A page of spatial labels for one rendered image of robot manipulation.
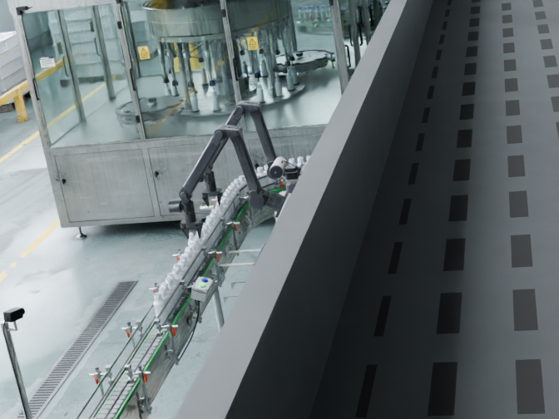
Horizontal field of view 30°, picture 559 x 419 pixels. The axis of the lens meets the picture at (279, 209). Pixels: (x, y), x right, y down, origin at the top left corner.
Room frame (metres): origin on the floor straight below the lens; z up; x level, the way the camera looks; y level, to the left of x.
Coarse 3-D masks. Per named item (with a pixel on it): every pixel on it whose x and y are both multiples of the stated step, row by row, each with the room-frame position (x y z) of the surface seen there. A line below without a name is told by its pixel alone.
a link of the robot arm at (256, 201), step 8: (224, 128) 4.98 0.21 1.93; (232, 128) 4.99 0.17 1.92; (240, 128) 5.00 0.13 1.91; (224, 136) 4.97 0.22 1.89; (232, 136) 4.96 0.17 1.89; (240, 136) 4.96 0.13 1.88; (240, 144) 4.96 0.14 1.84; (240, 152) 4.96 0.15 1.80; (248, 152) 4.99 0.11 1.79; (240, 160) 4.97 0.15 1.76; (248, 160) 4.96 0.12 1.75; (248, 168) 4.96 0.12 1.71; (248, 176) 4.96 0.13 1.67; (256, 176) 4.98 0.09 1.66; (248, 184) 4.96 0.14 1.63; (256, 184) 4.95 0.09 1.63; (256, 192) 4.92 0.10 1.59; (256, 200) 4.92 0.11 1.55; (264, 200) 4.93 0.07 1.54; (256, 208) 4.92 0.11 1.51
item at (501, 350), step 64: (448, 0) 0.92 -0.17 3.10; (512, 0) 0.87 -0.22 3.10; (384, 64) 0.53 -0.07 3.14; (448, 64) 0.68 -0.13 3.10; (512, 64) 0.65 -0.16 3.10; (384, 128) 0.50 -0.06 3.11; (448, 128) 0.54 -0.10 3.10; (512, 128) 0.52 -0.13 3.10; (320, 192) 0.29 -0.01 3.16; (384, 192) 0.45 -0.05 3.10; (448, 192) 0.44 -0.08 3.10; (512, 192) 0.43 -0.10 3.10; (320, 256) 0.31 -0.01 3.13; (384, 256) 0.38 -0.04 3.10; (448, 256) 0.37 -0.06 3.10; (512, 256) 0.36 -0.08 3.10; (256, 320) 0.21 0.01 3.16; (320, 320) 0.30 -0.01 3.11; (384, 320) 0.32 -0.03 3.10; (448, 320) 0.31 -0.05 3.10; (512, 320) 0.31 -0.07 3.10; (192, 384) 0.18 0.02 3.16; (256, 384) 0.22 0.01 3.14; (320, 384) 0.28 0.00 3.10; (384, 384) 0.28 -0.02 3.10; (448, 384) 0.27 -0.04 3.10; (512, 384) 0.27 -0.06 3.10
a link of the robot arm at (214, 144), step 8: (216, 136) 4.96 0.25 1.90; (208, 144) 5.00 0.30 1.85; (216, 144) 4.96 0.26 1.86; (208, 152) 5.00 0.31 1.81; (200, 160) 5.01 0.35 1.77; (208, 160) 5.00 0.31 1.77; (200, 168) 5.01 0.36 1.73; (192, 176) 5.03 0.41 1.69; (200, 176) 5.02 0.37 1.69; (184, 184) 5.03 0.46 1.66; (192, 184) 5.02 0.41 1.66; (192, 192) 5.07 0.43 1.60
